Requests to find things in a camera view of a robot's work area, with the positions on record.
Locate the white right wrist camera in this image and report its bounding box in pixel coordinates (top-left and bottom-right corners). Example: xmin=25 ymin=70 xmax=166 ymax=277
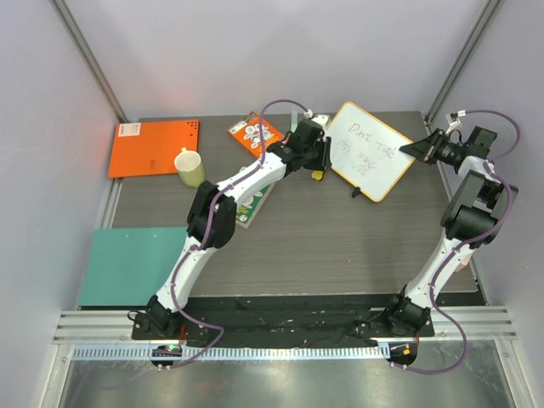
xmin=445 ymin=110 xmax=467 ymax=135

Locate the orange paperback book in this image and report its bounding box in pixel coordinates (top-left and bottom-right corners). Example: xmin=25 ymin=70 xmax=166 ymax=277
xmin=227 ymin=111 xmax=284 ymax=158

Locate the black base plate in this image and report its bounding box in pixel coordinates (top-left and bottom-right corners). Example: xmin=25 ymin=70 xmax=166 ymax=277
xmin=127 ymin=294 xmax=434 ymax=349

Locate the slotted cable duct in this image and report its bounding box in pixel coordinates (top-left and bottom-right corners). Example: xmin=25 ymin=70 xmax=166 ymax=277
xmin=72 ymin=343 xmax=390 ymax=361

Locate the cream paper cup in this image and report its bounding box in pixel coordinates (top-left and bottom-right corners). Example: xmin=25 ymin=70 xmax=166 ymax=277
xmin=173 ymin=148 xmax=205 ymax=188

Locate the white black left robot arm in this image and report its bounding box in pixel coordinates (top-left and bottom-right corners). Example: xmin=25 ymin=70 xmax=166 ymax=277
xmin=133 ymin=115 xmax=331 ymax=339

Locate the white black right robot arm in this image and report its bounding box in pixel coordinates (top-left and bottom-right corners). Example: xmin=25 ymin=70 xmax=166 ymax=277
xmin=383 ymin=127 xmax=518 ymax=337

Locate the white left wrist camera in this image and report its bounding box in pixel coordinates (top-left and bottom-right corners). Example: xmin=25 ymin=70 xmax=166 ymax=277
xmin=303 ymin=110 xmax=331 ymax=131

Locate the green paperback book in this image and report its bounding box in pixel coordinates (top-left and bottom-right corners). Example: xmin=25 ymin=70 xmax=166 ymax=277
xmin=236 ymin=183 xmax=275 ymax=228

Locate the green marker pen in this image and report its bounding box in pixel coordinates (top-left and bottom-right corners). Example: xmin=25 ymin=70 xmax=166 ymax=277
xmin=290 ymin=110 xmax=298 ymax=132

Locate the aluminium frame rail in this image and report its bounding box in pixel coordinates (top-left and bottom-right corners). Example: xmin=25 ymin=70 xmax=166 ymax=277
xmin=423 ymin=0 xmax=504 ymax=126
xmin=49 ymin=0 xmax=128 ymax=123

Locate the aluminium frame rail right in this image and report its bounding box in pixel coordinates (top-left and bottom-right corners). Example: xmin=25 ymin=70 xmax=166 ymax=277
xmin=423 ymin=0 xmax=504 ymax=126

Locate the aluminium frame rail left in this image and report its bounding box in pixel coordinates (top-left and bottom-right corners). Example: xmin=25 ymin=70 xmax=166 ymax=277
xmin=49 ymin=0 xmax=128 ymax=123

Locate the yellow bone-shaped eraser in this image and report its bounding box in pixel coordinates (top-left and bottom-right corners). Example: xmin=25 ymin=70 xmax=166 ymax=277
xmin=311 ymin=170 xmax=325 ymax=181

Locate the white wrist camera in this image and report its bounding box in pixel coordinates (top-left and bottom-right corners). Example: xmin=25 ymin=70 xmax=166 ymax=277
xmin=445 ymin=110 xmax=467 ymax=135
xmin=303 ymin=110 xmax=331 ymax=131

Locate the yellow framed whiteboard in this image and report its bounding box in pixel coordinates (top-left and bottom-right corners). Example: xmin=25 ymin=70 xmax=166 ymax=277
xmin=326 ymin=102 xmax=415 ymax=202

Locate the teal board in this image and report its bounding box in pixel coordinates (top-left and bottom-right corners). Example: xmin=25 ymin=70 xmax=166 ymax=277
xmin=77 ymin=227 xmax=187 ymax=309

